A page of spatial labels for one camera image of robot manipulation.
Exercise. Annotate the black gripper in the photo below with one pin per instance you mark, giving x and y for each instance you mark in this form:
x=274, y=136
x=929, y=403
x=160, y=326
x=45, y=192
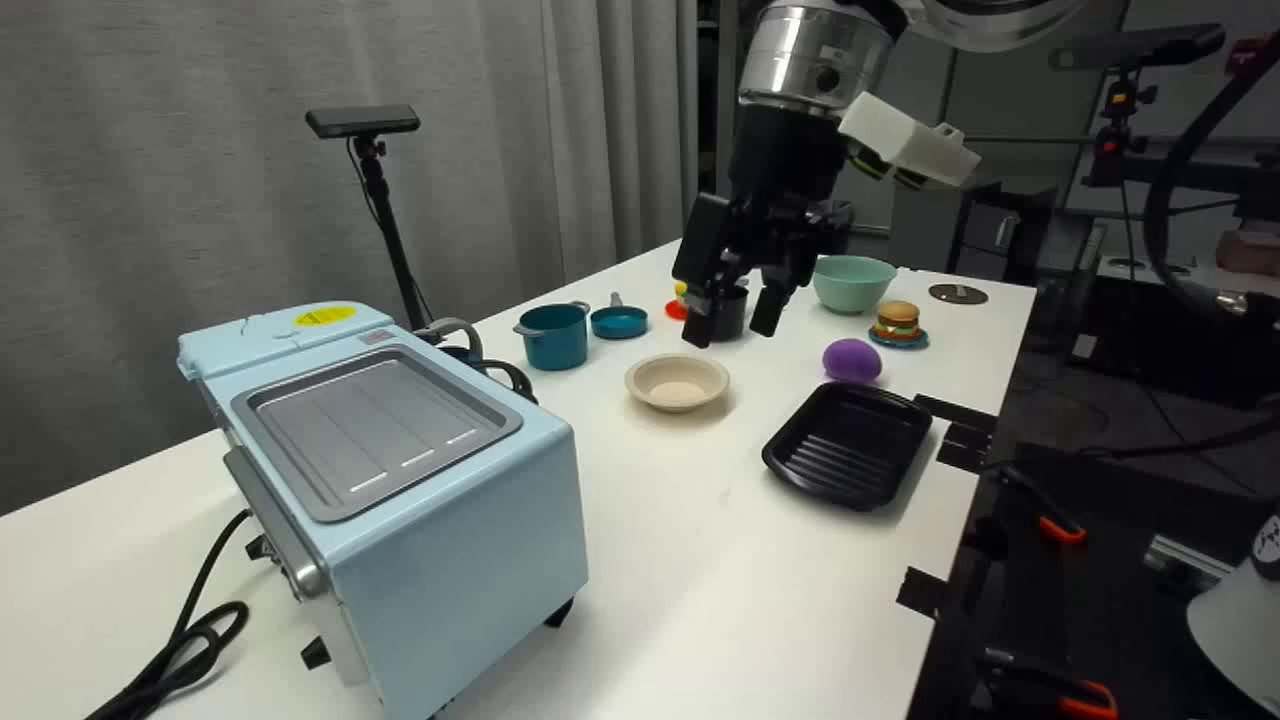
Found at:
x=786, y=172

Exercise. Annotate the purple plushy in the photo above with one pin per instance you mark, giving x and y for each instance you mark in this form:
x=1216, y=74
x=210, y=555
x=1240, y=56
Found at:
x=851, y=362

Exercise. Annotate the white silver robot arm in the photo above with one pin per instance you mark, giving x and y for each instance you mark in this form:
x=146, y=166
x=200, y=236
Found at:
x=814, y=54

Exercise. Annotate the cream plate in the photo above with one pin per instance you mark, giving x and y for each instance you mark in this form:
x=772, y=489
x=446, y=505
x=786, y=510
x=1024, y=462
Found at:
x=678, y=386

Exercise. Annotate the colourful toy food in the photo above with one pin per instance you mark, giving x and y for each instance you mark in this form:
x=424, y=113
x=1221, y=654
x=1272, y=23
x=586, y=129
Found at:
x=672, y=310

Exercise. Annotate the teal bowl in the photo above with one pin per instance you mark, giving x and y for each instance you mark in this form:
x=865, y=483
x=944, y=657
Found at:
x=852, y=283

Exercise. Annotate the small teal toy pan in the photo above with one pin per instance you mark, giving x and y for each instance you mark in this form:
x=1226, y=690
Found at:
x=622, y=323

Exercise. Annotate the toy burger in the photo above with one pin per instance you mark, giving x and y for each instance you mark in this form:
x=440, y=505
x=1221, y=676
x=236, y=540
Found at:
x=897, y=323

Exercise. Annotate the black ridged tray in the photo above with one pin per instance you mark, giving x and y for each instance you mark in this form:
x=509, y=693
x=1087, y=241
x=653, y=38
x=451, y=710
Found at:
x=847, y=447

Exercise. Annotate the teal toy pot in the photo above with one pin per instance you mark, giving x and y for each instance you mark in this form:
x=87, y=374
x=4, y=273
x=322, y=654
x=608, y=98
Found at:
x=555, y=342

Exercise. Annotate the silver metal disc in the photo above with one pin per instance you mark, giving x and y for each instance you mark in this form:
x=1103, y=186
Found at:
x=956, y=295

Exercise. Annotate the black tape strip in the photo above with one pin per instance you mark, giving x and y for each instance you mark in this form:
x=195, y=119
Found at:
x=926, y=591
x=960, y=427

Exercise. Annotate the light blue toaster oven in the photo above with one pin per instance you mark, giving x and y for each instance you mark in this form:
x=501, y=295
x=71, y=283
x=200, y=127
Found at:
x=452, y=574

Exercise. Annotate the grey curtain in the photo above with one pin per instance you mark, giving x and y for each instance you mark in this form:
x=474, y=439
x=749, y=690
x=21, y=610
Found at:
x=200, y=241

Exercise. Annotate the white round base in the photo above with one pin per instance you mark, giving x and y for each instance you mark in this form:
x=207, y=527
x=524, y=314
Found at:
x=1240, y=626

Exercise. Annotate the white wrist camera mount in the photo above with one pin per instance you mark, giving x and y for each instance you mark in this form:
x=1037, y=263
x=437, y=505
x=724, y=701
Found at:
x=913, y=141

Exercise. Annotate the black camera stand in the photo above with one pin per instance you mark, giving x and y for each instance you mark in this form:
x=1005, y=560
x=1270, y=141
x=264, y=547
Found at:
x=386, y=225

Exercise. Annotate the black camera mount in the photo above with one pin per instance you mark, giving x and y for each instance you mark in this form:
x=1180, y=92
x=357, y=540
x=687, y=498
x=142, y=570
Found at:
x=1118, y=127

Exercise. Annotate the black bar camera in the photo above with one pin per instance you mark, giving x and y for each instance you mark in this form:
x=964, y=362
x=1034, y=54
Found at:
x=361, y=121

